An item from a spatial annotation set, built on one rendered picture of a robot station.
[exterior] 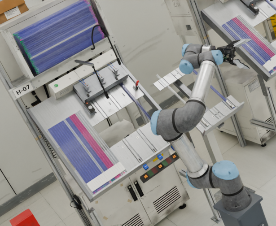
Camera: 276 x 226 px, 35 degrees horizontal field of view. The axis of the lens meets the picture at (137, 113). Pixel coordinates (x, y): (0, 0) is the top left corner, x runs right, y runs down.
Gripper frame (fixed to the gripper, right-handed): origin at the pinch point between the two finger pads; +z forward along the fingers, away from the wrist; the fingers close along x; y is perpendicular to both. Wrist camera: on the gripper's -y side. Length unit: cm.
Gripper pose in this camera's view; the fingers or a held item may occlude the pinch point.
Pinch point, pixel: (251, 54)
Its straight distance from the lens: 229.6
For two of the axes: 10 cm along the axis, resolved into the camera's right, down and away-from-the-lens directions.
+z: 9.1, 1.2, -3.9
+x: -0.3, -9.4, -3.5
